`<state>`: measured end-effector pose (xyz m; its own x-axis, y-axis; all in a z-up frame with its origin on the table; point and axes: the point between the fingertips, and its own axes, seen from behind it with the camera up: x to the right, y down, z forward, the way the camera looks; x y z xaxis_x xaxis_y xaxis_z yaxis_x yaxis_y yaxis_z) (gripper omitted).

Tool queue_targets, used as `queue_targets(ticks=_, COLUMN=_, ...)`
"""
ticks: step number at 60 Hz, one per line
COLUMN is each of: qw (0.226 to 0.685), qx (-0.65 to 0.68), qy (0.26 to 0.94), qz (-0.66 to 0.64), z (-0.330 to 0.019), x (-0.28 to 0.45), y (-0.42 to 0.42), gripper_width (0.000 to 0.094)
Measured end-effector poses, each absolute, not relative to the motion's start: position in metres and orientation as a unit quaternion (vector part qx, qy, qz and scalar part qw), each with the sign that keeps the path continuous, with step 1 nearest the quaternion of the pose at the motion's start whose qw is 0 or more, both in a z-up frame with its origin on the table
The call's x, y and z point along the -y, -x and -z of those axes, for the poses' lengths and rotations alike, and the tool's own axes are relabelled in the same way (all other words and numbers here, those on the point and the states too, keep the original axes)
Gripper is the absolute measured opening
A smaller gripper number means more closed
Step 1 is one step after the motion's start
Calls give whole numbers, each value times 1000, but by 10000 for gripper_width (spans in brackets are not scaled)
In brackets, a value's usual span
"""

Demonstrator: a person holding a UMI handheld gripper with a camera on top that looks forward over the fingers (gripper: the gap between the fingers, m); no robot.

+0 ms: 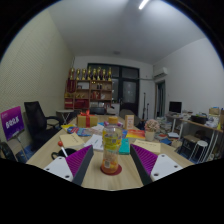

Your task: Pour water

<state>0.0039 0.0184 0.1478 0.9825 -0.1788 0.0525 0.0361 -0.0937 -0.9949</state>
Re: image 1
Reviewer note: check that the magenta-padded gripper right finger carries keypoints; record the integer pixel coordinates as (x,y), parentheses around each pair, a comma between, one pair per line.
(165,166)

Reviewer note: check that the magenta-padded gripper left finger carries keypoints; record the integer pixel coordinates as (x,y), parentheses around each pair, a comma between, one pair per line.
(58,166)

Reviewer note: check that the orange-capped yellow-label drink bottle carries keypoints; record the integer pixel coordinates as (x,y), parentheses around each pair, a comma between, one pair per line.
(111,146)

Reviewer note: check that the red-tipped stir stick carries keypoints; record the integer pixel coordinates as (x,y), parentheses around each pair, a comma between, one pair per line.
(60,144)

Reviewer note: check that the yellow envelope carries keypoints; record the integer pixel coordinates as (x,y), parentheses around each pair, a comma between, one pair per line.
(147,146)

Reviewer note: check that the thick yellow notepad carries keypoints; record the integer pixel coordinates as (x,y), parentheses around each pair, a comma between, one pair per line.
(71,140)

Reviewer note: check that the pink flowers in white pot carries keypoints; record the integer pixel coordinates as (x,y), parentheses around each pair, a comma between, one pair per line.
(151,126)

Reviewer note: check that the blue patterned book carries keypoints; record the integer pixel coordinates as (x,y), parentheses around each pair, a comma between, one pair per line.
(81,131)

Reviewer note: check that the white round stool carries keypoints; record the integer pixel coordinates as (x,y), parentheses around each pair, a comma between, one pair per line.
(201,144)

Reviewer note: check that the orange colourful book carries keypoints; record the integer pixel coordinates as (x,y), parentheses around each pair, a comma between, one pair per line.
(136,134)

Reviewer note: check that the white paper booklet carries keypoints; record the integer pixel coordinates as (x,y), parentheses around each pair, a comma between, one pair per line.
(95,142)

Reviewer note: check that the teal book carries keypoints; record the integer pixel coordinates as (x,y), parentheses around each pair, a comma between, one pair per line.
(125,146)

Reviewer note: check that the flat round red coaster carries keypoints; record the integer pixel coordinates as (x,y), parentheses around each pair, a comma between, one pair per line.
(117,172)

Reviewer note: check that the black office chair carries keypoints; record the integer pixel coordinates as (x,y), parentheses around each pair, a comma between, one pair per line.
(35,121)

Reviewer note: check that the yellow gift box red ribbon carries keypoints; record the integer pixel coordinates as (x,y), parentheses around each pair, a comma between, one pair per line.
(82,120)

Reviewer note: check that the wooden side desk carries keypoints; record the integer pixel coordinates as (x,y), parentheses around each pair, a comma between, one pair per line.
(196,124)

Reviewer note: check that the black mesh chair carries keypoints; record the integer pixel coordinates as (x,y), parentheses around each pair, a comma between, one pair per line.
(6,152)

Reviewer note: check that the small round side table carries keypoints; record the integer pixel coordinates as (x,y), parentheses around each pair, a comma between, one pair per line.
(65,112)

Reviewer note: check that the small tan carton box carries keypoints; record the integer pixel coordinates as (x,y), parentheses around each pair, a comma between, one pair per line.
(129,122)

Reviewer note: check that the computer monitor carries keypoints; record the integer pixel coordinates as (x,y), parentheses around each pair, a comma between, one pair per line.
(175,107)

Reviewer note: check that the black tripod stand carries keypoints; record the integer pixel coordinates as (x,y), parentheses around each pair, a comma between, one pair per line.
(144,108)

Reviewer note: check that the purple sign board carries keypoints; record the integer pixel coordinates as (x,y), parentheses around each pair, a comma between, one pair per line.
(11,122)

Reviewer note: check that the wooden shelf unit with trophies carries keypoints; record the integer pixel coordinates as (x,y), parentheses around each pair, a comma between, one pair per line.
(95,95)

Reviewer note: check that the dark framed glass door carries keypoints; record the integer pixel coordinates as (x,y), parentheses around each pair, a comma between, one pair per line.
(128,91)

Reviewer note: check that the ceiling tube light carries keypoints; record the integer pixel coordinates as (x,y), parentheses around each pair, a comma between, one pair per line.
(143,4)

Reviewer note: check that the white wall air conditioner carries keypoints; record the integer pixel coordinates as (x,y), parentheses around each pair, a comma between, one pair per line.
(160,72)

